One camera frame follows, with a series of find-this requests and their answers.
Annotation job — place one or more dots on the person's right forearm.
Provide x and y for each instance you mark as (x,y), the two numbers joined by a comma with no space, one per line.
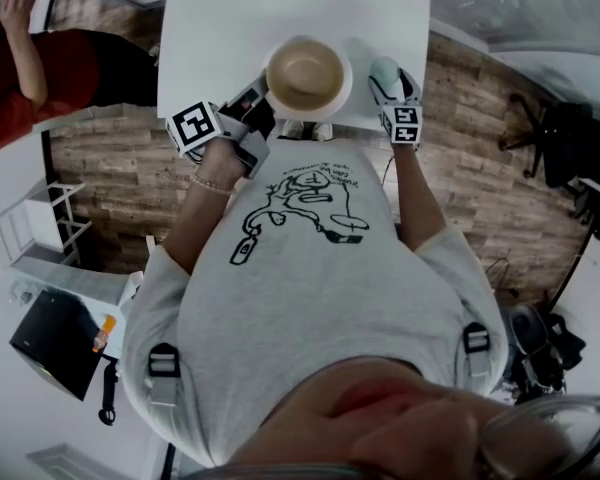
(417,203)

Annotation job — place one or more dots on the person's left forearm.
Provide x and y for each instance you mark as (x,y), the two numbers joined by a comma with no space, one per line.
(195,223)

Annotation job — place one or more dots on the person's face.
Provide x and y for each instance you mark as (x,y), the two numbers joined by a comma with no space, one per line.
(380,418)

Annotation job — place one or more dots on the white bowl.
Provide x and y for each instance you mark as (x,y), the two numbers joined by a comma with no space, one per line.
(310,114)

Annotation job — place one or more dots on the black box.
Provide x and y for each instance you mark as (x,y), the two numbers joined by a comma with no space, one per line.
(55,343)

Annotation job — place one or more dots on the grey printed t-shirt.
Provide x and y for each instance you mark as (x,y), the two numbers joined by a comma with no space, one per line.
(305,298)

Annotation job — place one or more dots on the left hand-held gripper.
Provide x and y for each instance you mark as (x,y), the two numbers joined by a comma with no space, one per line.
(195,128)

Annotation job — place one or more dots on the clear plastic packaging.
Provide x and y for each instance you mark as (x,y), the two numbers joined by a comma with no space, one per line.
(21,293)

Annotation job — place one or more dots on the person's white shoe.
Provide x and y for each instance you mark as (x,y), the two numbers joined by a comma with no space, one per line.
(322,132)
(292,129)

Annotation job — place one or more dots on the clear-framed eyeglasses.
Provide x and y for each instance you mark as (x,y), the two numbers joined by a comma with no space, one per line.
(555,433)

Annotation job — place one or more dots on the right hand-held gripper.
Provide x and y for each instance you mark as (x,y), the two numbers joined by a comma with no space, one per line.
(405,123)

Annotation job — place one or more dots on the white shelf rack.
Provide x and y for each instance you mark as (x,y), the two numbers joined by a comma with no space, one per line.
(35,223)

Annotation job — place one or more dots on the orange bottle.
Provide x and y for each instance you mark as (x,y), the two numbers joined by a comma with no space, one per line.
(105,333)

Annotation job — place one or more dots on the person's left white shoe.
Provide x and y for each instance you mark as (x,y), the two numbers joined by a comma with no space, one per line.
(292,129)

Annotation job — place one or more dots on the brown wooden bowl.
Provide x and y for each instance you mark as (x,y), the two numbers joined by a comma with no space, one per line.
(305,73)

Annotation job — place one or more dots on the black office chair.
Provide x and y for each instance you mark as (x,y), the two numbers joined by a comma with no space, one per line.
(575,138)

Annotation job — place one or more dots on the white side table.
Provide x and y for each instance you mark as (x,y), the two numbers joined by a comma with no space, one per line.
(80,283)

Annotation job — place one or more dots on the person's right white shoe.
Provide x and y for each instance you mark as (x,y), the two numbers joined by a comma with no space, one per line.
(322,132)

